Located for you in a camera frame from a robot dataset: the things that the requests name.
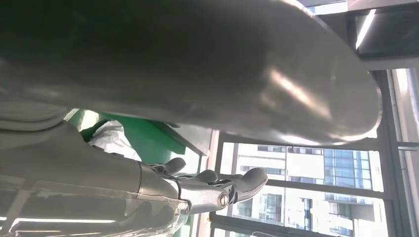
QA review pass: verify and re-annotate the green conveyor belt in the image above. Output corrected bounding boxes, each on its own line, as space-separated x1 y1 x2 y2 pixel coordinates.
67 109 212 167

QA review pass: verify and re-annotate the grey courier bag package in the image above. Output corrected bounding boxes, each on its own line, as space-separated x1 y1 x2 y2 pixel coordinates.
87 119 142 162

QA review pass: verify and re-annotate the ceiling strip light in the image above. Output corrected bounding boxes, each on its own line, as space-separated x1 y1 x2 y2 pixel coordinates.
355 9 377 50

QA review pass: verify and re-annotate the dark window frame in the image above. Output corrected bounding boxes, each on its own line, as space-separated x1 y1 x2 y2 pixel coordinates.
209 69 419 237

